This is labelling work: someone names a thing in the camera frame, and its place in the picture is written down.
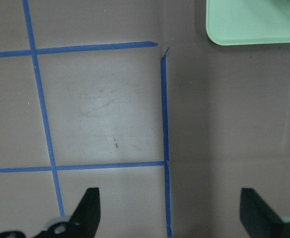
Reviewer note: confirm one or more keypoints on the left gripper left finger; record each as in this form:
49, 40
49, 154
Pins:
83, 223

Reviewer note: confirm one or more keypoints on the light green plastic tray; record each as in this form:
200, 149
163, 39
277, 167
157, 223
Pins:
248, 22

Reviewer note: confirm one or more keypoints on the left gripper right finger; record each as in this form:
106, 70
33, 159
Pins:
259, 219

